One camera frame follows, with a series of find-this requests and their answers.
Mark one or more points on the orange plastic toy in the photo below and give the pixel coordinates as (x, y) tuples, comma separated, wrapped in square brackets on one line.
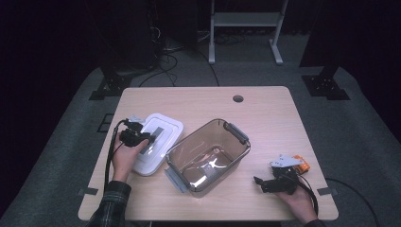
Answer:
[(303, 166)]

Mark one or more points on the person's left hand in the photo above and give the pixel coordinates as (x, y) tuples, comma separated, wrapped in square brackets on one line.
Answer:
[(124, 160)]

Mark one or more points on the person's right hand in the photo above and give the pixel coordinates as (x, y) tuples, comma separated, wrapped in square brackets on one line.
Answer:
[(299, 203)]

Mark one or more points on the grey tape strip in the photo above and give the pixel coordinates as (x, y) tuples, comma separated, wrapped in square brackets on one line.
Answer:
[(324, 191), (88, 191)]

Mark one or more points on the white metal stand frame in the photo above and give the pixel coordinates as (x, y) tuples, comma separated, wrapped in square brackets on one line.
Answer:
[(246, 19)]

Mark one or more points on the white plastic box lid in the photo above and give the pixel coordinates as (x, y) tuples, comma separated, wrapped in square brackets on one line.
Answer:
[(160, 142)]

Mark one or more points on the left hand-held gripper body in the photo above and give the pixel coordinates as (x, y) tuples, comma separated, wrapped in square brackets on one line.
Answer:
[(132, 137)]

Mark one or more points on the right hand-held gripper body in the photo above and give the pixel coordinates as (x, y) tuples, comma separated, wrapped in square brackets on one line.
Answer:
[(285, 181)]

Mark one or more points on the black stand base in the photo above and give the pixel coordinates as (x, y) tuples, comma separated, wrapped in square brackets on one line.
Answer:
[(326, 86), (110, 86)]

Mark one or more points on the clear brown storage box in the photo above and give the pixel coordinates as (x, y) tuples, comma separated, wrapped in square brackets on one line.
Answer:
[(205, 157)]

